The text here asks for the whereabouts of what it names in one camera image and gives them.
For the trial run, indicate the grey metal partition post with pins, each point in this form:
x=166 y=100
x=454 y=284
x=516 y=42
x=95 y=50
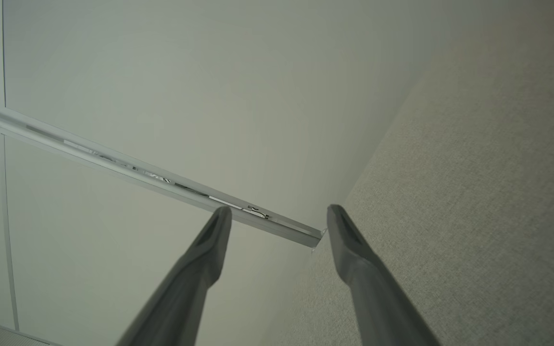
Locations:
x=113 y=163

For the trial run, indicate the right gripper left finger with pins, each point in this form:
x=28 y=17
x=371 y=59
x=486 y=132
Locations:
x=185 y=288

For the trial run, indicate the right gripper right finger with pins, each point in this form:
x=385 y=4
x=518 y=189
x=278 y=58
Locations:
x=373 y=298

